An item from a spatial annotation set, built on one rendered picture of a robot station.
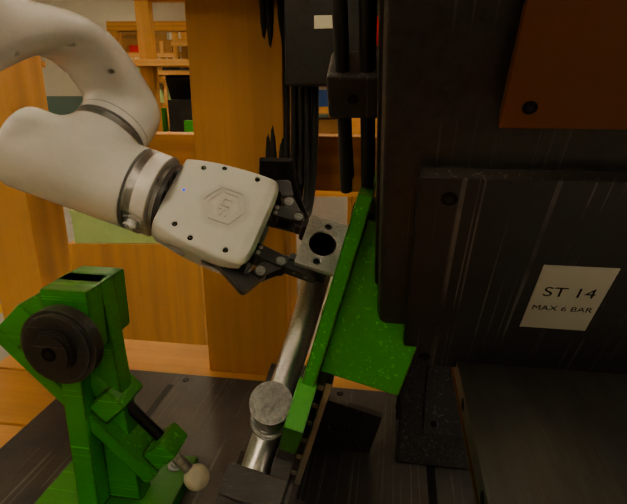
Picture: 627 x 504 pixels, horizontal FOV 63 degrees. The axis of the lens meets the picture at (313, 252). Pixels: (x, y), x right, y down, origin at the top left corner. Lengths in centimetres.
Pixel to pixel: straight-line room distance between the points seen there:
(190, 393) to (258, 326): 15
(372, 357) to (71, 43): 37
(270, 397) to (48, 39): 35
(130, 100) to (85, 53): 6
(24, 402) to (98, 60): 58
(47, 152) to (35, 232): 46
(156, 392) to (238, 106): 45
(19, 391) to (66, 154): 54
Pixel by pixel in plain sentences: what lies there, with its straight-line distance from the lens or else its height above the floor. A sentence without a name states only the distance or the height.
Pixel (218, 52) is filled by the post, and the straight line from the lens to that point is 79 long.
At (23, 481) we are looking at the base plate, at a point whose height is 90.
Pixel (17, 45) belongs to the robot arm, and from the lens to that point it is 48.
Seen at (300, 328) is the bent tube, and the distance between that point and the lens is 58.
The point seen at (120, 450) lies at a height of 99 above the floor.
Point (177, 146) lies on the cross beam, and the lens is 91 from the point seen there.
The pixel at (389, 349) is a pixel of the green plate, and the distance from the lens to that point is 43.
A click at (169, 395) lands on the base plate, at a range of 84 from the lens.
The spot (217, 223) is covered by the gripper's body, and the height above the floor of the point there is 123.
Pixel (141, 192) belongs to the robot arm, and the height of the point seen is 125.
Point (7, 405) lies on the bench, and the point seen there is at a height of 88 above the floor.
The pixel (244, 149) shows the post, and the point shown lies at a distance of 78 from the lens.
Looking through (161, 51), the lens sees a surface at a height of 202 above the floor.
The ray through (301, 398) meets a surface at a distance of 44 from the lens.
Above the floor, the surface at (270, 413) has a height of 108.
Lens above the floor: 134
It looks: 18 degrees down
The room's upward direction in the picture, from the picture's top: straight up
